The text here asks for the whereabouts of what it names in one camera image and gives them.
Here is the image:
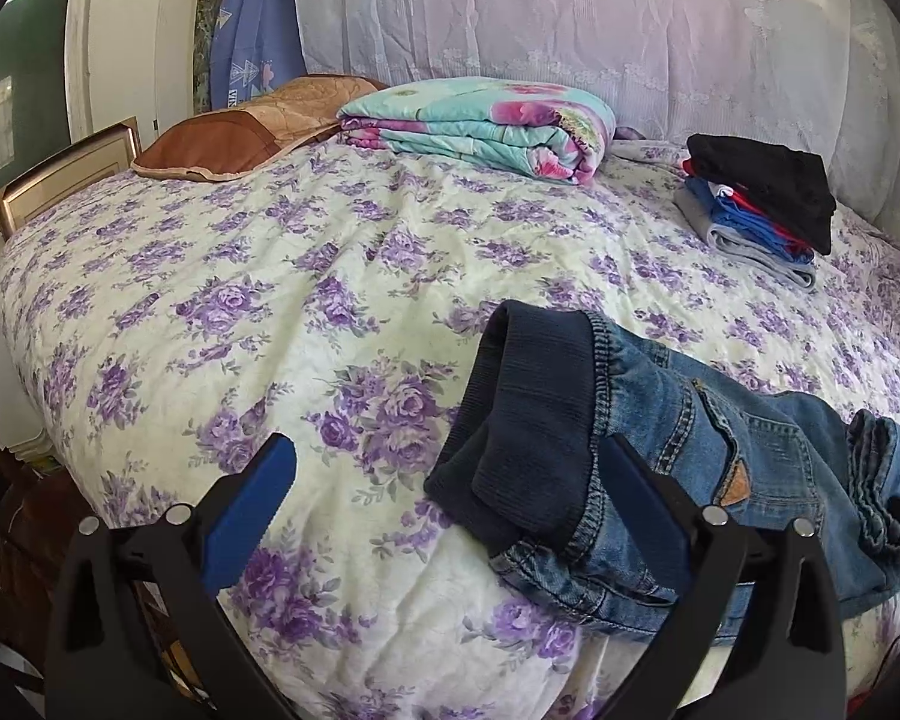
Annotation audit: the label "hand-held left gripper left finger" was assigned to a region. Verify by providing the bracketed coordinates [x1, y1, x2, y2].
[43, 433, 299, 720]

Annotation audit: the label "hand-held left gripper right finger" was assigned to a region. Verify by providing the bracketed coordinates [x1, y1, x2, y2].
[596, 433, 847, 720]

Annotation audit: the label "blue denim pants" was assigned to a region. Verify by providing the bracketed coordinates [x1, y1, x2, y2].
[424, 300, 900, 650]

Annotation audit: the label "purple floral bedspread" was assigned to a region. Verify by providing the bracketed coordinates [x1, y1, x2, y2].
[0, 139, 900, 720]

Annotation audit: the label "wooden chair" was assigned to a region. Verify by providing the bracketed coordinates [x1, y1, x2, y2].
[0, 367, 72, 541]

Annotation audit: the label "folded grey garment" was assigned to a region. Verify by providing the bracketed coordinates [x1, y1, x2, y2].
[673, 187, 818, 292]

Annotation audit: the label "folded red blue garment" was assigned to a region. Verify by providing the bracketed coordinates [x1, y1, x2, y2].
[682, 157, 818, 265]

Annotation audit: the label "stack of folded clothes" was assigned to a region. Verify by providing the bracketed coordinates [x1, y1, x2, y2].
[686, 133, 839, 256]

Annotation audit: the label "brown quilted pillow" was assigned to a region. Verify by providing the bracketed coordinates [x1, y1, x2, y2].
[131, 73, 391, 182]

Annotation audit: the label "folded teal pink floral quilt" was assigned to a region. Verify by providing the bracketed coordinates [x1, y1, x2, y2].
[337, 77, 617, 187]

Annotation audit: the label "mottled green panel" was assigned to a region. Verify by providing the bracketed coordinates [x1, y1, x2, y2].
[163, 0, 232, 115]

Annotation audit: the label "white lace headboard cover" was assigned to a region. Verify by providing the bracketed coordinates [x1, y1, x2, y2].
[294, 0, 900, 230]

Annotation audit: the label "blue printed hanging cloth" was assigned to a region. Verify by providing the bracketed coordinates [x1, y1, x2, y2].
[210, 0, 305, 110]

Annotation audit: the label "green window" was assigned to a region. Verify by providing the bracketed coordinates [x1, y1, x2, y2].
[0, 0, 80, 203]

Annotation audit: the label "gold picture frame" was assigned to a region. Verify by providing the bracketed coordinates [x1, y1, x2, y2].
[0, 116, 143, 241]

